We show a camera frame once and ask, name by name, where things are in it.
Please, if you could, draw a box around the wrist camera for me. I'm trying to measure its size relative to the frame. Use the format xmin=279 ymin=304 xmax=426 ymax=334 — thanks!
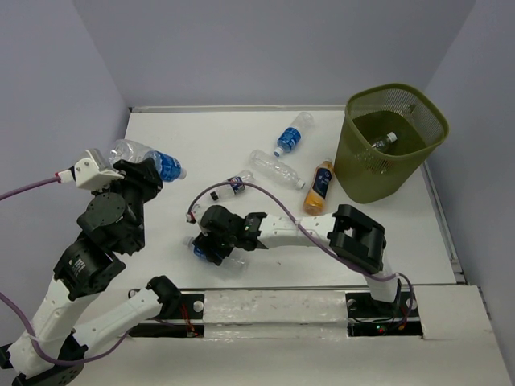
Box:
xmin=186 ymin=203 xmax=205 ymax=224
xmin=72 ymin=149 xmax=124 ymax=191

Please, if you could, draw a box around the white foam strip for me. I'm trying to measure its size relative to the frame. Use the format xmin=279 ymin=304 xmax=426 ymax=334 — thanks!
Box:
xmin=203 ymin=289 xmax=348 ymax=340

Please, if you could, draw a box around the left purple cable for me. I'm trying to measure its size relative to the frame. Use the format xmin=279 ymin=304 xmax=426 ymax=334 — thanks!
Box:
xmin=0 ymin=170 xmax=134 ymax=367

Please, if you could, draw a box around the pepsi bottle black cap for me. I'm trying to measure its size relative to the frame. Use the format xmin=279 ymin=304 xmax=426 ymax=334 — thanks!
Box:
xmin=209 ymin=170 xmax=254 ymax=201

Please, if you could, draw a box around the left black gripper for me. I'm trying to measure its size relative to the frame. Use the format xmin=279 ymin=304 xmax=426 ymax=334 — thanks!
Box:
xmin=97 ymin=155 xmax=167 ymax=248

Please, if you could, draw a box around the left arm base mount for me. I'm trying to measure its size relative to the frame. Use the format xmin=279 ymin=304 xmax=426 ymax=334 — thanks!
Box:
xmin=129 ymin=292 xmax=205 ymax=339

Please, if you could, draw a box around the clear crushed bottle white cap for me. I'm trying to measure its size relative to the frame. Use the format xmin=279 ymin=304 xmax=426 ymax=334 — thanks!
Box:
xmin=371 ymin=132 xmax=398 ymax=153

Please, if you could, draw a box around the clear unlabelled bottle far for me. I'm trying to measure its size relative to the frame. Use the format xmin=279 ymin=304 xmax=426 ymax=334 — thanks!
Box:
xmin=249 ymin=150 xmax=305 ymax=191

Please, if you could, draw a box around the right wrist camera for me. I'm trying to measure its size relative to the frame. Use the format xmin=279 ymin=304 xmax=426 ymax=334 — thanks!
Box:
xmin=186 ymin=203 xmax=205 ymax=224

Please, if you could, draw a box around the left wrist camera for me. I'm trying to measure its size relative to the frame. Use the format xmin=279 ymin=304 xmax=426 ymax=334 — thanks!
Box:
xmin=72 ymin=149 xmax=124 ymax=191

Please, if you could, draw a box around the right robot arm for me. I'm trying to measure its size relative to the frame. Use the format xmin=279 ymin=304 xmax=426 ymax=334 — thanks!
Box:
xmin=187 ymin=204 xmax=400 ymax=315

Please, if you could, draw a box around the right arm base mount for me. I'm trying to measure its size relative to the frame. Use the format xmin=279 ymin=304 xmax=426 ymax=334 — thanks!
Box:
xmin=345 ymin=291 xmax=423 ymax=337

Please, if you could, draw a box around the orange juice bottle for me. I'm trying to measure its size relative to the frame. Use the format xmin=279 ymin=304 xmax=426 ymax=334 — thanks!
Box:
xmin=303 ymin=158 xmax=334 ymax=216

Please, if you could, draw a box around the blue label bottle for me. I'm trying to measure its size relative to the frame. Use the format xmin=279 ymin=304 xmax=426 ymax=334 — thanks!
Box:
xmin=108 ymin=139 xmax=187 ymax=183
xmin=182 ymin=236 xmax=247 ymax=271
xmin=273 ymin=112 xmax=315 ymax=158

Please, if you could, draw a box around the green mesh waste bin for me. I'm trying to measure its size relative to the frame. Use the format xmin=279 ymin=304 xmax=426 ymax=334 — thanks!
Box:
xmin=334 ymin=83 xmax=449 ymax=203

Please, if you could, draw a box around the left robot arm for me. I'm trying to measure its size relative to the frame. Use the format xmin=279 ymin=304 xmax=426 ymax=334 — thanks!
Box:
xmin=1 ymin=159 xmax=181 ymax=385

